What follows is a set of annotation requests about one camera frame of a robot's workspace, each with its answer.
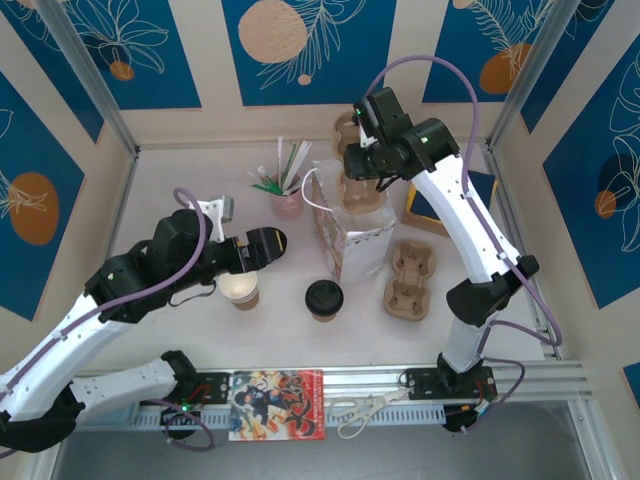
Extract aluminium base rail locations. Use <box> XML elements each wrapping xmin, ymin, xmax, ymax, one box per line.
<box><xmin>47</xmin><ymin>362</ymin><xmax>599</xmax><ymax>406</ymax></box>

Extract brown pulp cup carrier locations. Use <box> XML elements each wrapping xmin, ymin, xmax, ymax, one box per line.
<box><xmin>332</xmin><ymin>110</ymin><xmax>390</xmax><ymax>216</ymax></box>
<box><xmin>382</xmin><ymin>239</ymin><xmax>437</xmax><ymax>321</ymax></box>

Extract colourful comic book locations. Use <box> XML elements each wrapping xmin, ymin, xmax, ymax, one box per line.
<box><xmin>228</xmin><ymin>368</ymin><xmax>327</xmax><ymax>442</ymax></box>

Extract black plastic cup lid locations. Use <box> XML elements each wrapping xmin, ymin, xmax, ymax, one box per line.
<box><xmin>249</xmin><ymin>225</ymin><xmax>290</xmax><ymax>267</ymax></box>

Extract brown paper coffee cup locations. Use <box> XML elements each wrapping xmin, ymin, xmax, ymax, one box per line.
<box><xmin>308</xmin><ymin>307</ymin><xmax>344</xmax><ymax>325</ymax></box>
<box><xmin>217</xmin><ymin>272</ymin><xmax>261</xmax><ymax>312</ymax></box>

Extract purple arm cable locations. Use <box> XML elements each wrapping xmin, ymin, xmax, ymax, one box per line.
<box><xmin>367</xmin><ymin>54</ymin><xmax>564</xmax><ymax>436</ymax></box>
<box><xmin>0</xmin><ymin>187</ymin><xmax>217</xmax><ymax>459</ymax></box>

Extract grey slotted cable duct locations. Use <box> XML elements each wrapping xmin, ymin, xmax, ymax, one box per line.
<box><xmin>132</xmin><ymin>403</ymin><xmax>447</xmax><ymax>430</ymax></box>

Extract coffee cup with black lid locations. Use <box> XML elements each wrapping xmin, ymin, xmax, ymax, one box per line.
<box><xmin>305</xmin><ymin>279</ymin><xmax>345</xmax><ymax>317</ymax></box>

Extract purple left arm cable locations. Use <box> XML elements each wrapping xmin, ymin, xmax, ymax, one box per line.
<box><xmin>0</xmin><ymin>187</ymin><xmax>217</xmax><ymax>459</ymax></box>

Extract navy blue napkin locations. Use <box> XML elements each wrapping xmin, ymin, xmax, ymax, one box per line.
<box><xmin>409</xmin><ymin>169</ymin><xmax>497</xmax><ymax>224</ymax></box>

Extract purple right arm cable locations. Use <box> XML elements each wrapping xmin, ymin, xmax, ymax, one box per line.
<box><xmin>367</xmin><ymin>54</ymin><xmax>564</xmax><ymax>436</ymax></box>

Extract white printed paper bag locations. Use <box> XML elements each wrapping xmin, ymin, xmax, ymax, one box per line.
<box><xmin>299</xmin><ymin>159</ymin><xmax>400</xmax><ymax>287</ymax></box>

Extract aluminium frame post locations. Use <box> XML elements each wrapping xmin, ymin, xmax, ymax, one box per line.
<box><xmin>34</xmin><ymin>0</ymin><xmax>142</xmax><ymax>160</ymax></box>
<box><xmin>485</xmin><ymin>0</ymin><xmax>589</xmax><ymax>151</ymax></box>

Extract green straw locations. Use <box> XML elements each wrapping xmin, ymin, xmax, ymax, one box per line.
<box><xmin>283</xmin><ymin>143</ymin><xmax>302</xmax><ymax>192</ymax></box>

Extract white handled scissors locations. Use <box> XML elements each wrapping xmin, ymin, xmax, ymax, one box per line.
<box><xmin>327</xmin><ymin>387</ymin><xmax>412</xmax><ymax>440</ymax></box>

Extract pink straw cup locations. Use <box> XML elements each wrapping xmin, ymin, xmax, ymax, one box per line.
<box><xmin>271</xmin><ymin>187</ymin><xmax>305</xmax><ymax>221</ymax></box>

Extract aluminium side rail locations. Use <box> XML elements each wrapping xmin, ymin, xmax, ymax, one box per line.
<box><xmin>89</xmin><ymin>149</ymin><xmax>142</xmax><ymax>301</ymax></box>
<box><xmin>480</xmin><ymin>144</ymin><xmax>566</xmax><ymax>362</ymax></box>

